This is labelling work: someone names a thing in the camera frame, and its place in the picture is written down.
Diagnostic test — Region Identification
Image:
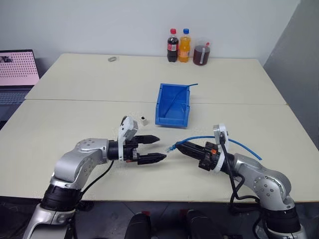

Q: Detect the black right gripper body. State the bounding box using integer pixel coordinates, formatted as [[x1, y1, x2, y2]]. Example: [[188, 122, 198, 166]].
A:
[[198, 141, 221, 172]]

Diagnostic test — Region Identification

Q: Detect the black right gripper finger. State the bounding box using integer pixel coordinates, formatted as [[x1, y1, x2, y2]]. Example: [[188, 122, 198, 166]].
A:
[[178, 146, 206, 161], [175, 141, 208, 153]]

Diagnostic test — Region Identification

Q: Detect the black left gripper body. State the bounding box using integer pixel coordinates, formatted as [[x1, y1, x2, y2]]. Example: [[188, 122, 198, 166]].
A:
[[123, 136, 141, 165]]

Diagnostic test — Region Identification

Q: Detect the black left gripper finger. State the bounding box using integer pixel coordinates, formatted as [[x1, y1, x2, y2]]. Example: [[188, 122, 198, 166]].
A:
[[137, 152, 167, 166], [135, 134, 160, 145]]

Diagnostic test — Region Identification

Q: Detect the blue ethernet cable with plug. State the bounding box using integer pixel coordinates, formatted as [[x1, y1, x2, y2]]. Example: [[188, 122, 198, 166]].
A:
[[165, 135, 264, 161]]

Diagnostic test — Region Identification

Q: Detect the blue plastic bin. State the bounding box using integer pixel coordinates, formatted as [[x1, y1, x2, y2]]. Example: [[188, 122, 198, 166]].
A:
[[155, 83, 191, 128]]

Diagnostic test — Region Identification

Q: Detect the dark rounded shape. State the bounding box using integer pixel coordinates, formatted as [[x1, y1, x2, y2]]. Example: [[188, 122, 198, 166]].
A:
[[184, 209, 225, 239], [129, 211, 153, 239]]

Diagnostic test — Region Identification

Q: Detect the clear jar of dark liquid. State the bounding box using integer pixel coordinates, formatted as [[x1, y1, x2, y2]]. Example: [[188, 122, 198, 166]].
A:
[[192, 37, 212, 67]]

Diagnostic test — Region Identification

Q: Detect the cola bottle red cap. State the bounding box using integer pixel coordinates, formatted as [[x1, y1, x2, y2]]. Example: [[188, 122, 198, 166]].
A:
[[165, 28, 180, 63]]

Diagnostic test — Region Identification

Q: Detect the orange soda bottle blue cap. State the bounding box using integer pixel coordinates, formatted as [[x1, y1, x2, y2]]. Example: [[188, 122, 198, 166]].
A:
[[178, 28, 192, 63]]

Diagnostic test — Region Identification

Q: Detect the open laptop pink screen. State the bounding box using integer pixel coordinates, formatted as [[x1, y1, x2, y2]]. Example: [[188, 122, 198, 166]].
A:
[[0, 49, 41, 125]]

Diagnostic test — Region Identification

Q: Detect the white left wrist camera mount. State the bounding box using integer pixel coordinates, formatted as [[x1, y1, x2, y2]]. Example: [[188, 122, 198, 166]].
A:
[[117, 116, 139, 161]]

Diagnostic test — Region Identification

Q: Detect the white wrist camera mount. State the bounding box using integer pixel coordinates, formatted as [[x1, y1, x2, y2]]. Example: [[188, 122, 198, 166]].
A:
[[212, 122, 230, 174], [117, 116, 139, 161]]

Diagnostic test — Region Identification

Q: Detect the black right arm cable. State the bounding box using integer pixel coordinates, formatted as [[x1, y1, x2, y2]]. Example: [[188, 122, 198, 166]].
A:
[[218, 135, 263, 215]]

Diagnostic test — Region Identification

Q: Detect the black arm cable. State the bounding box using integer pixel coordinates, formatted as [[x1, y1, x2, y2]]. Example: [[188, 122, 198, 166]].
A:
[[79, 160, 115, 200], [218, 135, 263, 215]]

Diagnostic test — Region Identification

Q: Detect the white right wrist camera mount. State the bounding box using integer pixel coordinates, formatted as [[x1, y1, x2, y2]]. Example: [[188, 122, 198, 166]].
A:
[[212, 122, 230, 174]]

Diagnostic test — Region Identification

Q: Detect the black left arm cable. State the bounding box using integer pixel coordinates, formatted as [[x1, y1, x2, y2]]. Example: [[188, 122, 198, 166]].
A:
[[79, 160, 115, 200]]

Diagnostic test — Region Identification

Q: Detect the thin blue cable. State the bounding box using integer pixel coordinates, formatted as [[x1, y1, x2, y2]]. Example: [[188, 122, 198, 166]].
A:
[[163, 83, 199, 118]]

